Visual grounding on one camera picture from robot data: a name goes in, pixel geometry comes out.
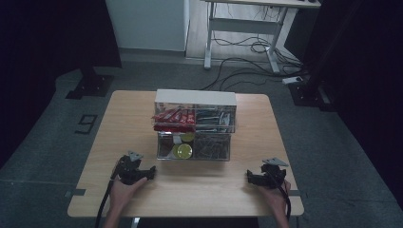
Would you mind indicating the small white packet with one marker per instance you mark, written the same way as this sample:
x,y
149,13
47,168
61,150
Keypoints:
x,y
176,139

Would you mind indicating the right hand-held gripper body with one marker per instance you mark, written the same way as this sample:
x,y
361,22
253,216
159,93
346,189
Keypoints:
x,y
273,173

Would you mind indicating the person's right hand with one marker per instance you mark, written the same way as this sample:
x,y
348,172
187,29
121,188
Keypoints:
x,y
276,197

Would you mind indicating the grey tape strip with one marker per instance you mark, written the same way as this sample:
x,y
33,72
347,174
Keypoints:
x,y
75,192
299,193

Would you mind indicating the pile of dark thin sticks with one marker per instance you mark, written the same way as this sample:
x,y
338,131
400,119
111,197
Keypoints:
x,y
210,147

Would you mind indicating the white metal frame desk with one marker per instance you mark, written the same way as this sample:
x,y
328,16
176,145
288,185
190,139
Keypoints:
x,y
245,25

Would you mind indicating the white cabinet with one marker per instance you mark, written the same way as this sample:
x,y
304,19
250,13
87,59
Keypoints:
x,y
147,23

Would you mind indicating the black stand base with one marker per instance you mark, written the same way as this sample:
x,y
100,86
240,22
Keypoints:
x,y
309,93
90,86

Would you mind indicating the pile of dark packets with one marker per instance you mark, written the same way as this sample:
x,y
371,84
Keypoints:
x,y
211,119

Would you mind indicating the pile of red packets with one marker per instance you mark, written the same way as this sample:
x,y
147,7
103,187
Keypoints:
x,y
174,119

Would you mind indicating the white power strip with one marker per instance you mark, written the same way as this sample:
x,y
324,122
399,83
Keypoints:
x,y
293,79

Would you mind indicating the clear drawer organizer white top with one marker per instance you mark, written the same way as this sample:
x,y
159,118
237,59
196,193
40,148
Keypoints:
x,y
195,96

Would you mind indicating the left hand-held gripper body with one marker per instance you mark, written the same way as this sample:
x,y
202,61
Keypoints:
x,y
129,167

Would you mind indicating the metal table leg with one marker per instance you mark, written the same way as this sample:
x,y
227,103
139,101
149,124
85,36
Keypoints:
x,y
135,222

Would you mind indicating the person's left hand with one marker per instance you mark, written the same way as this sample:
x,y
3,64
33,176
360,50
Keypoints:
x,y
122,191

